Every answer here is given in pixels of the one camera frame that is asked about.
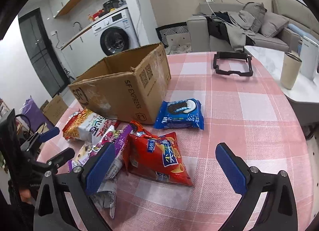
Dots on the light blue blanket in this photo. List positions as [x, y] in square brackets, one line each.
[296, 28]

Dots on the grey sofa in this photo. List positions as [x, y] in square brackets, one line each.
[269, 40]

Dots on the purple snack packet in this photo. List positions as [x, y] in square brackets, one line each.
[124, 136]
[84, 153]

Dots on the black glass door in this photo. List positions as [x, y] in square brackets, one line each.
[37, 54]

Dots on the white washing machine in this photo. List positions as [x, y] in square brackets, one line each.
[117, 38]

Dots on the red chip bag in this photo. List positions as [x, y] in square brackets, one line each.
[154, 156]

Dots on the black clothing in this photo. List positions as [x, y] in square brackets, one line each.
[216, 28]

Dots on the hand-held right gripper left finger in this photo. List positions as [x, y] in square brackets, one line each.
[99, 168]

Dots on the pink checked tablecloth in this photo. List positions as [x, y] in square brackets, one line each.
[224, 111]

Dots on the kitchen counter cabinet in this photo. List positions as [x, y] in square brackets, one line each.
[82, 46]

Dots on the white marble coffee table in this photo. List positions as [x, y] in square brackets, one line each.
[264, 59]

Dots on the white electric kettle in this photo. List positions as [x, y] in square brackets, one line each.
[310, 59]

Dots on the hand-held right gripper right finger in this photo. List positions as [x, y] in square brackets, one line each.
[230, 168]

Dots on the grey square pillow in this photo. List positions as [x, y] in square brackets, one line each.
[256, 12]
[274, 24]

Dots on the purple bag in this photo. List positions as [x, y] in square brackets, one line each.
[32, 114]

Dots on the brown cardboard box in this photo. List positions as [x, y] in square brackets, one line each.
[112, 91]

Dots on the person's left hand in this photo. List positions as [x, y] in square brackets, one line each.
[25, 195]

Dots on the yellow bottle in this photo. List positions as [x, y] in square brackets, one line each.
[90, 17]

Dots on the black zigzag patterned chair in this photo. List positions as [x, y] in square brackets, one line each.
[172, 28]

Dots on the pink snack packet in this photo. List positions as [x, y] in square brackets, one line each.
[108, 137]

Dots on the black plastic frame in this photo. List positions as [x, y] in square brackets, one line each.
[246, 73]

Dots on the small cardboard box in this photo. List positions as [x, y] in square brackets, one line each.
[56, 109]

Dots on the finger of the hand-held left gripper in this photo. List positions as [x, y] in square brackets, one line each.
[49, 132]
[62, 157]

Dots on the chrome faucet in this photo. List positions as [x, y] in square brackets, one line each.
[77, 23]

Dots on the grey jacket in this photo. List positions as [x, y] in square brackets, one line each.
[239, 31]

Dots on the black pressure cooker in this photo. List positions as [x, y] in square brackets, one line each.
[111, 5]

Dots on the beige tumbler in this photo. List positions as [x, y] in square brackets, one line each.
[290, 74]

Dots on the blue cookie packet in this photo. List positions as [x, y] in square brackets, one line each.
[179, 116]

